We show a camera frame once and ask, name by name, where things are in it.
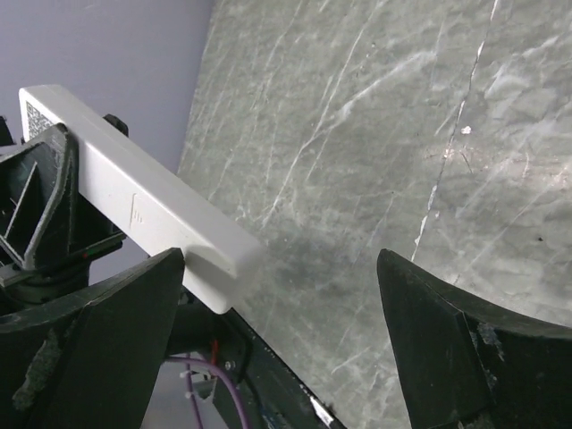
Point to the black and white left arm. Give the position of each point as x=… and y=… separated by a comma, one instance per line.
x=252, y=387

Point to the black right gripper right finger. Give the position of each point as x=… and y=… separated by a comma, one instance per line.
x=465, y=362

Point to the long white remote control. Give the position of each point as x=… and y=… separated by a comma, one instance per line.
x=151, y=205

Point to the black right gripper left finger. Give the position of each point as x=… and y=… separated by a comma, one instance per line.
x=90, y=359

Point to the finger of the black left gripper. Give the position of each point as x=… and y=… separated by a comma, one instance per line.
x=118, y=124
x=39, y=193

